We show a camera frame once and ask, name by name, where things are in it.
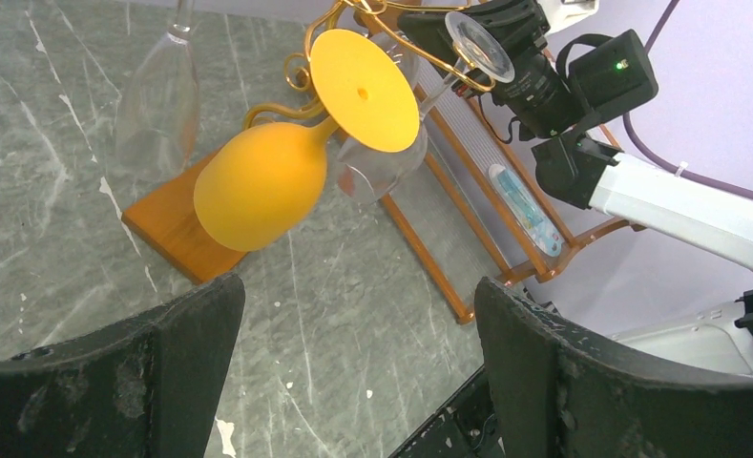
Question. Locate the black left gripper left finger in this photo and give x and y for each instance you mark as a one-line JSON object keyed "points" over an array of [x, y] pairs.
{"points": [[146, 386]]}

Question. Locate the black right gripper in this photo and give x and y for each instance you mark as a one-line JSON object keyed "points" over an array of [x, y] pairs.
{"points": [[593, 79]]}

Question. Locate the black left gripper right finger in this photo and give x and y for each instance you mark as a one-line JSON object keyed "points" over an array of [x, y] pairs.
{"points": [[561, 390]]}

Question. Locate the clear wine glass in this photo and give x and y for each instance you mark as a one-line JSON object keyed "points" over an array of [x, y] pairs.
{"points": [[158, 115], [480, 61], [367, 175]]}

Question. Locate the yellow plastic wine glass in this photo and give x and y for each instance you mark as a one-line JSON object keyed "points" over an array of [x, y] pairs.
{"points": [[266, 179]]}

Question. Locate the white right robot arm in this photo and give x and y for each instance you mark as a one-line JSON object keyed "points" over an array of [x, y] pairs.
{"points": [[577, 169]]}

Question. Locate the blue packaged item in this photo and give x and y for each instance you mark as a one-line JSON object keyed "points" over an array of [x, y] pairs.
{"points": [[529, 214]]}

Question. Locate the wooden tiered display shelf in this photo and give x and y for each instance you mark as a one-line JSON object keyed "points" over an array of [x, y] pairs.
{"points": [[459, 153]]}

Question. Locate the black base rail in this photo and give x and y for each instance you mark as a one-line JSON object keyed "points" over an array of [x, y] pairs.
{"points": [[465, 425]]}

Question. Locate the gold wire wine glass rack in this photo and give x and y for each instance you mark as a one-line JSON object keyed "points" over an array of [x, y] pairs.
{"points": [[166, 218]]}

